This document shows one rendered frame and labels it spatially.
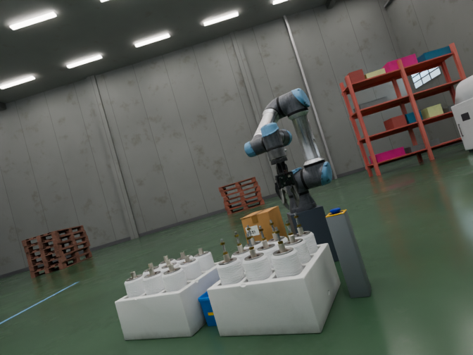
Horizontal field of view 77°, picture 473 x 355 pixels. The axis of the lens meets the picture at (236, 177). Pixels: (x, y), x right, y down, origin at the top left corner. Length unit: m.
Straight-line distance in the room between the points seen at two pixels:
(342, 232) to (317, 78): 11.17
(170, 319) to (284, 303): 0.52
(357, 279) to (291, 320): 0.30
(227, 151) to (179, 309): 10.14
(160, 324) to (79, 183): 11.59
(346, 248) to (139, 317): 0.93
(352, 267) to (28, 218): 13.30
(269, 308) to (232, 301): 0.14
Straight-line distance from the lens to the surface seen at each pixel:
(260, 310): 1.13
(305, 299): 1.05
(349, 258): 1.21
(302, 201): 1.68
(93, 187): 12.58
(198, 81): 12.05
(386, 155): 7.31
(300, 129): 1.66
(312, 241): 1.28
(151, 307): 1.43
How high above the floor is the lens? 0.49
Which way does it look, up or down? 3 degrees up
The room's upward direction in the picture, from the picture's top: 17 degrees counter-clockwise
